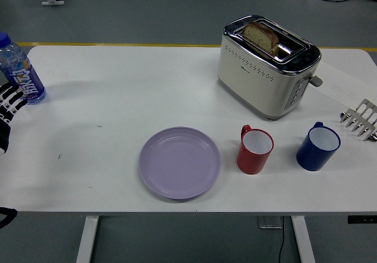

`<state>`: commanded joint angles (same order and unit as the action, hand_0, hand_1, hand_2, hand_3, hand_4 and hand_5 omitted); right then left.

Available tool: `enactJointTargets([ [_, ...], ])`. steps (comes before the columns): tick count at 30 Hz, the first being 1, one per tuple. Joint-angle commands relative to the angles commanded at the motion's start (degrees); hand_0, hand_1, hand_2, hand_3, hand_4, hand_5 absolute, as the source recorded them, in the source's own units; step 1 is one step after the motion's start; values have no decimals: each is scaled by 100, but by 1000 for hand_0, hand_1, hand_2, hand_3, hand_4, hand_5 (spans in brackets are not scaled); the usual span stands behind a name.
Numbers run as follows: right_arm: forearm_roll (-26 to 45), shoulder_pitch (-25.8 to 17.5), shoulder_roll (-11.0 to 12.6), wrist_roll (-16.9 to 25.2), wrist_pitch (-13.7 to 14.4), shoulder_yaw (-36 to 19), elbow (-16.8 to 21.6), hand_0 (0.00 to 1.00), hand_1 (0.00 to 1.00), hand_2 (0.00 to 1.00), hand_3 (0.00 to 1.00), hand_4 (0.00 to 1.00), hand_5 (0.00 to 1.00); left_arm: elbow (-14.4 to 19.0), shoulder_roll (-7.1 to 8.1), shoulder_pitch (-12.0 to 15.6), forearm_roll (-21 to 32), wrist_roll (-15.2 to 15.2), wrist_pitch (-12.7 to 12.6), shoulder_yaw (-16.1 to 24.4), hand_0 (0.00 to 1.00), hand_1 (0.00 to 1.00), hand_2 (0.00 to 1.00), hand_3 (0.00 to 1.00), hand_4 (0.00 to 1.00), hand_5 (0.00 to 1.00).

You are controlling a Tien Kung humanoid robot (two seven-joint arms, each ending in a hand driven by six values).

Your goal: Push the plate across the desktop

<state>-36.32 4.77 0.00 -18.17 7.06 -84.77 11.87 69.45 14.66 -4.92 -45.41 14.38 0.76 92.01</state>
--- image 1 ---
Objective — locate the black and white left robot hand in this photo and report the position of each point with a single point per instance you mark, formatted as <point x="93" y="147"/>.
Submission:
<point x="6" y="113"/>

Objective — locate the lavender round plate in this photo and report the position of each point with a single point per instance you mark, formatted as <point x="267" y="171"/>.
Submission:
<point x="180" y="163"/>

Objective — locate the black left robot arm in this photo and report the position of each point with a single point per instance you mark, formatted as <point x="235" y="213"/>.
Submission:
<point x="7" y="216"/>

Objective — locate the blue-labelled drink bottle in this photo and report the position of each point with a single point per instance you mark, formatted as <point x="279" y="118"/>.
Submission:
<point x="25" y="74"/>

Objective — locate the white table leg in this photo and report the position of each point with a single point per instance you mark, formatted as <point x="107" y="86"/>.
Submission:
<point x="87" y="239"/>
<point x="303" y="239"/>

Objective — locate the red cup with white inside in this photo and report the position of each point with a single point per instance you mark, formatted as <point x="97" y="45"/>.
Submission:
<point x="251" y="158"/>

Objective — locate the cream and chrome toaster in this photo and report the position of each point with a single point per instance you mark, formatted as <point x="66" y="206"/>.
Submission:
<point x="259" y="80"/>

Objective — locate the slice of brown bread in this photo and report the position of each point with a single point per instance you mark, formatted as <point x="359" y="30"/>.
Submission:
<point x="260" y="36"/>

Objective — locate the blue cup with white inside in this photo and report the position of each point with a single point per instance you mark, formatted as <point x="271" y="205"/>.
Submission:
<point x="313" y="157"/>

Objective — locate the white paper sheet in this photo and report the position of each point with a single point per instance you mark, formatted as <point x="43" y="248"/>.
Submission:
<point x="344" y="80"/>

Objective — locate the silver metal toast rack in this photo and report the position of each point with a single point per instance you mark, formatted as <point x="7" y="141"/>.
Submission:
<point x="362" y="119"/>

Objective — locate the black table control panel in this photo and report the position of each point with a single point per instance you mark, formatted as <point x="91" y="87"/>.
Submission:
<point x="362" y="219"/>

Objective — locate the clear bracket under table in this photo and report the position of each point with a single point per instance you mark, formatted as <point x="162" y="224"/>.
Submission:
<point x="269" y="222"/>

